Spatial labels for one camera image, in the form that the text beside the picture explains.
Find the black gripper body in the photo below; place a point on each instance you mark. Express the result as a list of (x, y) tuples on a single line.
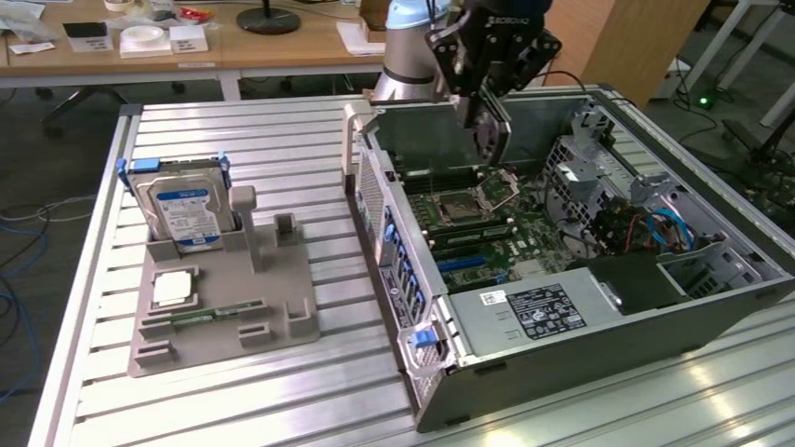
[(503, 37)]

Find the graphics card with metal bracket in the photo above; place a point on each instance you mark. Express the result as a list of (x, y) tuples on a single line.
[(495, 137)]

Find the wooden cabinet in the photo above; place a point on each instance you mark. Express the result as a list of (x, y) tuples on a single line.
[(620, 46)]

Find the brown cardboard box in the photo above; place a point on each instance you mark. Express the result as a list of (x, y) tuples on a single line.
[(372, 14)]

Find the white paper stack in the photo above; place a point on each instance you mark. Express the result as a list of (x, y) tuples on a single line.
[(360, 42)]

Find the wooden desk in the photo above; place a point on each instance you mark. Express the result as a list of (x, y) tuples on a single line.
[(279, 51)]

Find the black round lamp base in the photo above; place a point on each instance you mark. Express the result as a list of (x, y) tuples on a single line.
[(267, 22)]

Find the metal disk bay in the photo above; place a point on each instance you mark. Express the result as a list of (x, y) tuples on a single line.
[(577, 186)]

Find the metal socket cover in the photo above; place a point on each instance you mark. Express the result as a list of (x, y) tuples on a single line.
[(496, 188)]

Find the CPU socket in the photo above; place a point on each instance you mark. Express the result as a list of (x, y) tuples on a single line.
[(459, 207)]

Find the green motherboard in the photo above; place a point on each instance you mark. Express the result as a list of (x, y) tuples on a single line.
[(528, 233)]

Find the red small packet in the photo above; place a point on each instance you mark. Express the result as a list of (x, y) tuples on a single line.
[(193, 14)]

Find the blue slot retention clip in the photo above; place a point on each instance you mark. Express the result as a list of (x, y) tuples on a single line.
[(407, 271), (412, 288), (401, 254), (389, 234)]

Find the white cube box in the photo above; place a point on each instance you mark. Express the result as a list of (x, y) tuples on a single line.
[(187, 39)]

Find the installed RAM stick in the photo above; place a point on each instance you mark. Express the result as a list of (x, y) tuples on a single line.
[(472, 239)]

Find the long black expansion slot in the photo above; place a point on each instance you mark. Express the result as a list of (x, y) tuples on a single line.
[(456, 252)]

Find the blue expansion slot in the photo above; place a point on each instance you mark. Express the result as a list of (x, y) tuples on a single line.
[(460, 264)]

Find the white flat box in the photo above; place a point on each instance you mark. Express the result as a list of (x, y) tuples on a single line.
[(145, 50)]

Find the white tape roll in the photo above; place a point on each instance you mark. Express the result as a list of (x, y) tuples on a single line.
[(133, 35)]

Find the black plastic air shroud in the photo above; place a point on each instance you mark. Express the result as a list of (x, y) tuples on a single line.
[(633, 284)]

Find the beige tape roll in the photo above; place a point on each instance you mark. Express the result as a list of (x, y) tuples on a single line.
[(117, 4)]

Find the hard disk in blue carrier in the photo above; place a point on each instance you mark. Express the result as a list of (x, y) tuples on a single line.
[(185, 214)]

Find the white box with black lid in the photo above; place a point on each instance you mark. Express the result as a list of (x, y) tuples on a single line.
[(87, 32)]

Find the grey power supply unit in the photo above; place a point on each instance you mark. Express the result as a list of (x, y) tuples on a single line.
[(484, 321)]

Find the black office chair base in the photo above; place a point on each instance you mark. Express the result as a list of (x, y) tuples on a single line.
[(80, 100)]

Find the blue case latch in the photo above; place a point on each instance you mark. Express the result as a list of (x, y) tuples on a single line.
[(421, 337)]

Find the white paper note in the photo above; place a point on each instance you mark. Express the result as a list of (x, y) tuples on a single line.
[(30, 48)]

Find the silver CPU chip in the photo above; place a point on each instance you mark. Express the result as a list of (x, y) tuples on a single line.
[(171, 288)]

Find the clear plastic bag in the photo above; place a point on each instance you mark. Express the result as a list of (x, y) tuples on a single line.
[(18, 18)]

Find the green RAM stick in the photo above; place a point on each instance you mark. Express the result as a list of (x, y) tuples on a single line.
[(204, 314)]

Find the open grey PC case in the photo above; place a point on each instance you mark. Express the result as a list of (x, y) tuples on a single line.
[(559, 372)]

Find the grey plastic parts rack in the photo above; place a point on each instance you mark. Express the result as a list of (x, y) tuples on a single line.
[(211, 344)]

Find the white desk frame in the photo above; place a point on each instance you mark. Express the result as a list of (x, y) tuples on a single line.
[(715, 44)]

